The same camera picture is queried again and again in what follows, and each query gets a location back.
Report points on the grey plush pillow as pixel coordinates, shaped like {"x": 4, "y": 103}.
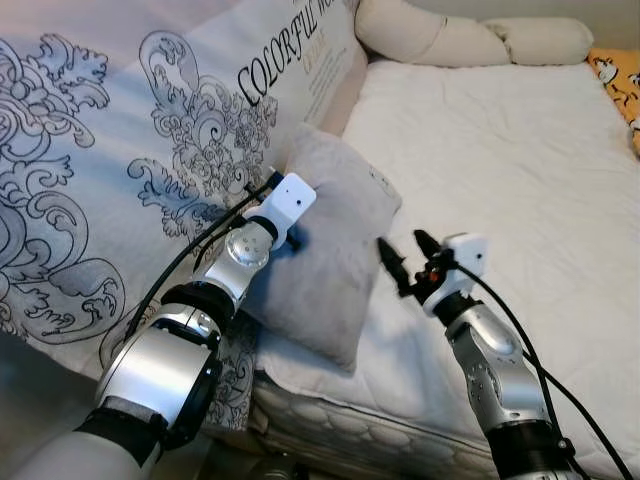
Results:
{"x": 330, "y": 270}

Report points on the yellow egg cartoon blanket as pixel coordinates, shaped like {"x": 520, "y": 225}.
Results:
{"x": 620, "y": 80}

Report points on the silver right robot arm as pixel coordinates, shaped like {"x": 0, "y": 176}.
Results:
{"x": 490, "y": 370}

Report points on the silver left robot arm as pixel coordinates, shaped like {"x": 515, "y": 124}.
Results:
{"x": 160, "y": 365}

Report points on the white quilted mattress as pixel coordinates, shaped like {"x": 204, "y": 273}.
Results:
{"x": 500, "y": 160}

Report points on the beige long bolster cushion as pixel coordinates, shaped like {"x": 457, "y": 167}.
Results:
{"x": 440, "y": 40}

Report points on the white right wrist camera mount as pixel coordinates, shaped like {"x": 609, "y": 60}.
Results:
{"x": 465, "y": 250}

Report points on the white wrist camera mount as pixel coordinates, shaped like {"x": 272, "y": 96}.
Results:
{"x": 292, "y": 198}
{"x": 465, "y": 250}

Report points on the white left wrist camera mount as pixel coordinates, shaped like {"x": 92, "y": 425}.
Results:
{"x": 292, "y": 198}

